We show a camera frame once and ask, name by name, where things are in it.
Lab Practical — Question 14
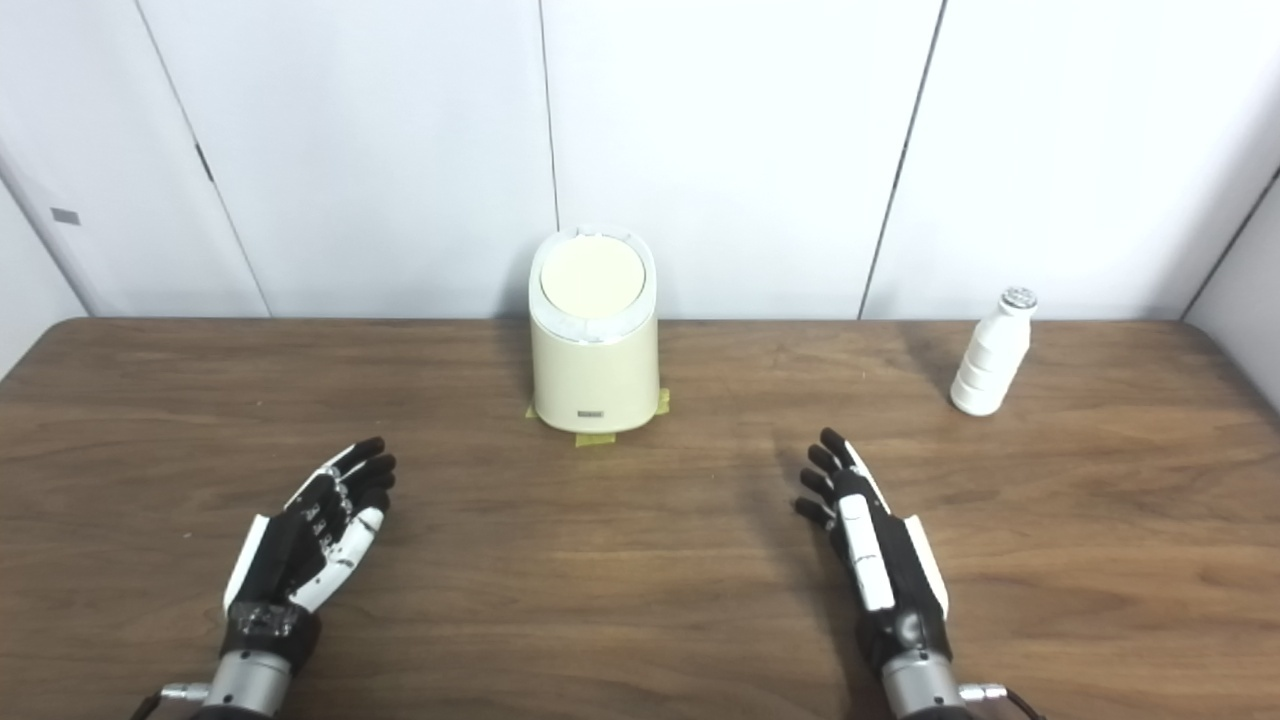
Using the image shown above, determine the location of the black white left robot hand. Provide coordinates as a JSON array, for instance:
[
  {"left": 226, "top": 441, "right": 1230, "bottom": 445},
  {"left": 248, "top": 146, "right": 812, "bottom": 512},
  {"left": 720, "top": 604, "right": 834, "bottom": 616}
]
[{"left": 222, "top": 436, "right": 398, "bottom": 671}]

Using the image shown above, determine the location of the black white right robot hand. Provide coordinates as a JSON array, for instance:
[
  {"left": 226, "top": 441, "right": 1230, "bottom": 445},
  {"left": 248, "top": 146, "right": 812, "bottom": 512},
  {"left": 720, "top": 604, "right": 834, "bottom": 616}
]
[{"left": 795, "top": 428, "right": 951, "bottom": 673}]

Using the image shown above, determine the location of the small white plastic bottle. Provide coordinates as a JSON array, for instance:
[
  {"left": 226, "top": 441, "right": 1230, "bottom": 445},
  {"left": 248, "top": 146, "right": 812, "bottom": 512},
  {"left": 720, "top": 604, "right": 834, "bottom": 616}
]
[{"left": 949, "top": 287, "right": 1038, "bottom": 417}]

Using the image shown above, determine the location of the cream-colored plastic bin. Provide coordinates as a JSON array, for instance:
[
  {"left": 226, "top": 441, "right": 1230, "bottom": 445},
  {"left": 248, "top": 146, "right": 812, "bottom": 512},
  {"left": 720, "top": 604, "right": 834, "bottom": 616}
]
[{"left": 528, "top": 228, "right": 661, "bottom": 434}]

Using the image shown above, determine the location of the round cream bin lid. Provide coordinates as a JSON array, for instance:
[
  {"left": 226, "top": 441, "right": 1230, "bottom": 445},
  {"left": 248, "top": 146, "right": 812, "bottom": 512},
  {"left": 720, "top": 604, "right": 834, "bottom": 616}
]
[{"left": 540, "top": 235, "right": 647, "bottom": 313}]

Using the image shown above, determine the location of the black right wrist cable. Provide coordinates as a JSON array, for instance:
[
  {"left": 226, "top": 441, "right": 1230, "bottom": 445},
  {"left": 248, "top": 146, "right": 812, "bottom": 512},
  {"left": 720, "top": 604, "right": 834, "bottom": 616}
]
[{"left": 958, "top": 683, "right": 1046, "bottom": 720}]

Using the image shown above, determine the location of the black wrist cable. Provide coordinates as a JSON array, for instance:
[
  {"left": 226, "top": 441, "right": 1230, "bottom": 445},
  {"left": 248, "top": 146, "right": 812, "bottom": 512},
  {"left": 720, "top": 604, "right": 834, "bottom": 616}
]
[
  {"left": 130, "top": 683, "right": 213, "bottom": 720},
  {"left": 958, "top": 683, "right": 1046, "bottom": 720}
]

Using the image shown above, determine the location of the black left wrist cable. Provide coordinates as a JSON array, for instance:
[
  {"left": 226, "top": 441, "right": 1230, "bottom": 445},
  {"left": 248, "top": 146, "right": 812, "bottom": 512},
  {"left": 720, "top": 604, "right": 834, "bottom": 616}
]
[{"left": 130, "top": 683, "right": 213, "bottom": 720}]

